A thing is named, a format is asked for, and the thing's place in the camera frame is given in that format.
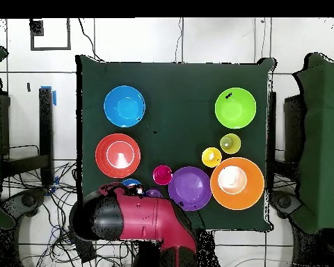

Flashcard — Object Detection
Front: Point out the large orange plastic bowl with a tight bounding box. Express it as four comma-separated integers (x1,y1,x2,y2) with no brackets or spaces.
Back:
210,156,265,211

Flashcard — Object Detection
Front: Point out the pink plastic cup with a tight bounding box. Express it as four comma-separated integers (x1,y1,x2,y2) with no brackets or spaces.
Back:
152,164,173,186

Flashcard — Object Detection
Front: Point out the dark green table cloth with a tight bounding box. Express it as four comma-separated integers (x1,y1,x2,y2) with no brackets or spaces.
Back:
75,54,276,233

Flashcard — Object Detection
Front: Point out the yellow plastic cup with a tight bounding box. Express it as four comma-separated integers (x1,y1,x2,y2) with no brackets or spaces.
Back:
201,147,223,168

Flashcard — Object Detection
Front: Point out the purple plastic bowl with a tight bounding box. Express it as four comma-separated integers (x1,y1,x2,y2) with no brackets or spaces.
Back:
168,165,212,211

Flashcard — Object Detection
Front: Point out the purple plastic cup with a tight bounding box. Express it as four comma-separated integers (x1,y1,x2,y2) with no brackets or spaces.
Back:
145,188,164,199

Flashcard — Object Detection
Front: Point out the small dark blue bowl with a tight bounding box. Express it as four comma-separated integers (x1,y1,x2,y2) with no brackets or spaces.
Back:
120,178,143,188

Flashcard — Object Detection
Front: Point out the light blue plastic bowl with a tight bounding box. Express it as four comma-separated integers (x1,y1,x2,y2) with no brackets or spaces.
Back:
103,85,146,128

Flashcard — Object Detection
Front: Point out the red plastic bowl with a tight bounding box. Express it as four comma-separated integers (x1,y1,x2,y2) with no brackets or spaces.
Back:
95,133,142,179

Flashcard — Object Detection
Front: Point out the pale yellow ribbed cup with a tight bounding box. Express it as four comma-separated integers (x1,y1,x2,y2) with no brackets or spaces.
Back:
219,133,242,155

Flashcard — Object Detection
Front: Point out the green plastic bowl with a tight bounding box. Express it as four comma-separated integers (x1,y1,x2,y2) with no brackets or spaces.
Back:
214,87,257,129

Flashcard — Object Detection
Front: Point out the black metal stand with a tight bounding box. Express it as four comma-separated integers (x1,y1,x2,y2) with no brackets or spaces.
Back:
0,86,55,187

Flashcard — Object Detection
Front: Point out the thin black floor cable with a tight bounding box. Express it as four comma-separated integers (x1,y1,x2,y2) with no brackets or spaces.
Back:
174,18,184,63
77,18,104,63

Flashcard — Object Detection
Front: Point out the black square floor frame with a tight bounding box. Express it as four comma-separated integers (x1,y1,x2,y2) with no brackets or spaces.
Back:
29,18,72,51

